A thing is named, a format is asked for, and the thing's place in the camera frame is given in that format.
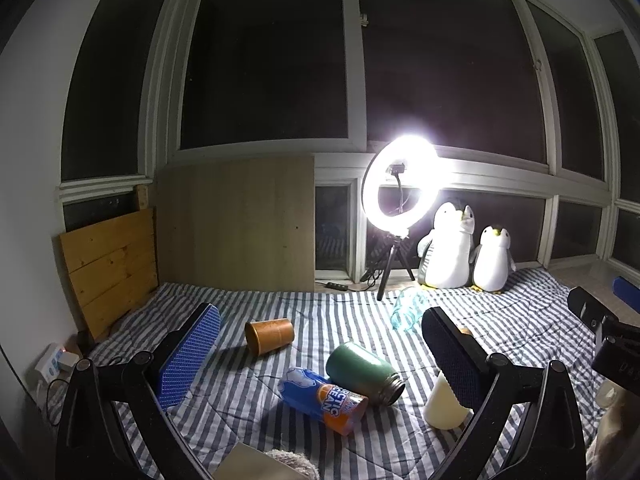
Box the white window frame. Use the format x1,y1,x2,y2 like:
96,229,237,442
55,0,640,286

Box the small penguin plush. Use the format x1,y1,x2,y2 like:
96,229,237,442
469,224,517,295

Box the black tripod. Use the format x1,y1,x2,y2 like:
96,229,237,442
359,232,416,302

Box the white power strip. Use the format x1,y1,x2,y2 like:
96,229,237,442
34,342,81,387

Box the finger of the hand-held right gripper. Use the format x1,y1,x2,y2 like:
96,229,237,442
568,286,621,334
613,276,640,306

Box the light wood panel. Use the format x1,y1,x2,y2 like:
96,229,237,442
154,155,316,294

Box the white ring light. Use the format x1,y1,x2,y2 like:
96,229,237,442
361,134,444,239

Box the beige cardboard piece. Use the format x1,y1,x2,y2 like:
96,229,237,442
214,442,271,480

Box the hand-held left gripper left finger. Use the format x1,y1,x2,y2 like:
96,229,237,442
55,302,222,480

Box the beige cloth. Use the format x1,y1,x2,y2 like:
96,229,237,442
587,404,640,480

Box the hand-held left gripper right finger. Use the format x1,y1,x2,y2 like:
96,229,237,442
421,306,586,480

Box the clear blue plastic cup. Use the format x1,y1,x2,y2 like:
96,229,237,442
389,287,430,334

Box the cream white cup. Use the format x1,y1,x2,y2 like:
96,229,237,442
423,370,474,430

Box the copper brown cup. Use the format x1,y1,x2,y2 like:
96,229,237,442
244,317,295,357

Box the large penguin plush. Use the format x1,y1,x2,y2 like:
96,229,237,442
417,201,477,290

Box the green metal tumbler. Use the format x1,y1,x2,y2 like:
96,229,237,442
325,342,405,406

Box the striped blanket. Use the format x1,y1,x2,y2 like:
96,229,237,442
47,267,632,480

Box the black phone holder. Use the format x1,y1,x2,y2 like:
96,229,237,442
386,162,407,213

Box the blue and orange printed cup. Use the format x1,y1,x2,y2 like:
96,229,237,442
277,367,370,434

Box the grey fuzzy knit item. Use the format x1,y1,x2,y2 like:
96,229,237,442
262,449,321,480

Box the wooden plank headboard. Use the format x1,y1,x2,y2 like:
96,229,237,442
59,207,160,344

